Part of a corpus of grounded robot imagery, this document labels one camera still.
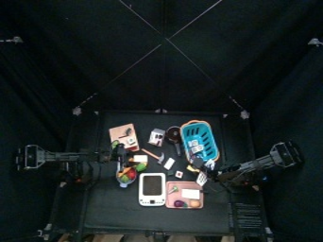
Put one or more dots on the speckled grey white block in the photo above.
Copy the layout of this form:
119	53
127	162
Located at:
140	158

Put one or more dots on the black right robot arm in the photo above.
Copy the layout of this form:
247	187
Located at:
260	162

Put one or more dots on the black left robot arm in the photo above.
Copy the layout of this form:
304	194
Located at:
63	156

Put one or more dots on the tan toy egg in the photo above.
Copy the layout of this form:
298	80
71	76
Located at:
195	203

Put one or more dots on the yellow toy banana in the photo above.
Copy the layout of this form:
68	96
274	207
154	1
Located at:
124	171

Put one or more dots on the green round toy fruit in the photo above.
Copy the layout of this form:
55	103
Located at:
142	167

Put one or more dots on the red toy fruit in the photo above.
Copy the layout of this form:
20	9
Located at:
132	174

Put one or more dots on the wooden toy hammer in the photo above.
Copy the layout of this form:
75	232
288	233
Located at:
150	153

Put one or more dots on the white patterned toy carton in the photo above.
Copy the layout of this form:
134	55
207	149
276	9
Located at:
210	164

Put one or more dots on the green toy food piece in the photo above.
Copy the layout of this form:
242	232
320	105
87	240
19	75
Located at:
124	179

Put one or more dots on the grey toy bowl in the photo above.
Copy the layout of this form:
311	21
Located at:
123	183

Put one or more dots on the wooden box with red drawer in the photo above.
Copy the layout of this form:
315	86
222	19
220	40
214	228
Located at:
119	132

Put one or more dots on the dark round toy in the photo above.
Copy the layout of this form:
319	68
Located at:
196	162

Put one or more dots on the small yellow toy piece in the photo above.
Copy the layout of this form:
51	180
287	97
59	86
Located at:
191	168

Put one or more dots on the plain white block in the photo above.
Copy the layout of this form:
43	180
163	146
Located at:
168	163

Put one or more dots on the pink tray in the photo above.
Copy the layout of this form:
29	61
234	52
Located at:
184	182

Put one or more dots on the white card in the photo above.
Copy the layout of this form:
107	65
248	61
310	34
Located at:
190	193

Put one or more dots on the dark green felt piece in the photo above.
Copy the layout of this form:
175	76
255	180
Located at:
170	172

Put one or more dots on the white patterned toy package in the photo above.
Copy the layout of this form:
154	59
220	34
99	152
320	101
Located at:
192	143
198	148

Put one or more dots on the small red white cube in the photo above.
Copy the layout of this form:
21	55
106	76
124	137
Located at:
179	174

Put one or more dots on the dark toy saucepan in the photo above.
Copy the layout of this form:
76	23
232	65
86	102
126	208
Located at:
172	134

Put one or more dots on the green toy vegetable with stem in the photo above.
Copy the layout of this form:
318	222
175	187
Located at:
172	189

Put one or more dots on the white toy induction cooktop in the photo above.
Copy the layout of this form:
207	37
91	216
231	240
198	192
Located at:
152	201

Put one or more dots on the purple toy food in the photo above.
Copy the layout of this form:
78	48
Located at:
179	203

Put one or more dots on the blue plastic basket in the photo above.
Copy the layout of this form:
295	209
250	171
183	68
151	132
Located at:
206	132

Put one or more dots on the printed label sticker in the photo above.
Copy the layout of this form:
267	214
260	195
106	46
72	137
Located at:
248	217

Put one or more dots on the metal frame corner bracket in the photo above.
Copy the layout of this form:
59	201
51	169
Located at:
314	41
76	110
244	114
159	110

